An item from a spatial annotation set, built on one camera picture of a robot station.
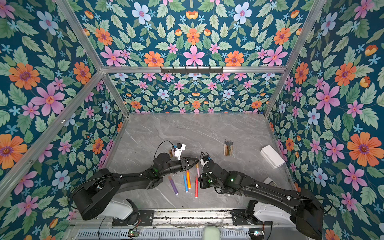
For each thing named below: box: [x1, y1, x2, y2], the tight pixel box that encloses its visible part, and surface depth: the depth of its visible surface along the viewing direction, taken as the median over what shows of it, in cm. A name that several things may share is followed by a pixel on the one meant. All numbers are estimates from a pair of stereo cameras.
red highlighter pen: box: [195, 176, 199, 199], surface depth 84 cm
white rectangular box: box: [260, 144, 285, 168], surface depth 93 cm
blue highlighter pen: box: [183, 172, 189, 193], surface depth 86 cm
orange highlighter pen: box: [186, 170, 192, 190], surface depth 87 cm
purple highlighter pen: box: [168, 175, 179, 196], surface depth 86 cm
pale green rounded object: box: [203, 225, 221, 240], surface depth 69 cm
